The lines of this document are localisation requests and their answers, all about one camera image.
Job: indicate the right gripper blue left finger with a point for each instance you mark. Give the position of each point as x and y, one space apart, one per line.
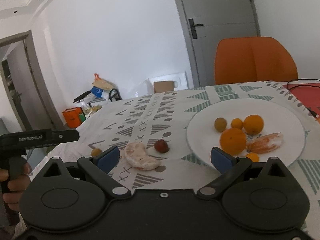
97 169

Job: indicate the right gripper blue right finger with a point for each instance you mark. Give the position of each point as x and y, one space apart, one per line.
231 169

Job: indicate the small yellow brown fruit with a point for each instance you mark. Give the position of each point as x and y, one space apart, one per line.
96 152

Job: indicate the peeled pomelo segment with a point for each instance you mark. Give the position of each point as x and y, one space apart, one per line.
135 154

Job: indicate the brownish green small fruit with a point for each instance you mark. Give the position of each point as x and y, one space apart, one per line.
220 124

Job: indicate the small dark red fruit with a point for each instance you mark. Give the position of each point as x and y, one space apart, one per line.
161 146

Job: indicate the person's left hand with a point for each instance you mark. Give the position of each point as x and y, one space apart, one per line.
16 189

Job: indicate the small orange front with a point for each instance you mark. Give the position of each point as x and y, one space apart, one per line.
253 156

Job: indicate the large orange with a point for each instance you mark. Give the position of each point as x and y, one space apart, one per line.
233 141

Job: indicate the peeled orange segment on plate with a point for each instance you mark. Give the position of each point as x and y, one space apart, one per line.
266 143

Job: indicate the white round plate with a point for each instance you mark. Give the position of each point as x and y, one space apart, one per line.
202 135

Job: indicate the small orange kumquat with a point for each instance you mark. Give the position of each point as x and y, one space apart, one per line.
237 123

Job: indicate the medium orange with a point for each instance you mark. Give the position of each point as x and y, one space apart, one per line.
253 124

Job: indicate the orange box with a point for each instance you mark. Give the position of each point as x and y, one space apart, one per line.
71 117

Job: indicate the patterned white tablecloth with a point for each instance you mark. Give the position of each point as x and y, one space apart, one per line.
167 115

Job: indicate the white foam packaging board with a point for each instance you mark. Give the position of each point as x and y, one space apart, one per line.
179 79

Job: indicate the brown cardboard piece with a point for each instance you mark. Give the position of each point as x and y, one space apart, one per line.
163 86

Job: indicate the red orange table mat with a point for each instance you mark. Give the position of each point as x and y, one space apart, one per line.
307 91

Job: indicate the orange chair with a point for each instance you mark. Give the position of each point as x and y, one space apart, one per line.
250 59

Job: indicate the grey door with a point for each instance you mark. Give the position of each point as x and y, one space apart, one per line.
222 19

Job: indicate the brown paper bag orange handle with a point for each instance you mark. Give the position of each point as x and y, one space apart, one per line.
102 83

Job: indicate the black door handle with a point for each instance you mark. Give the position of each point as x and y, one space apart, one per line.
193 27

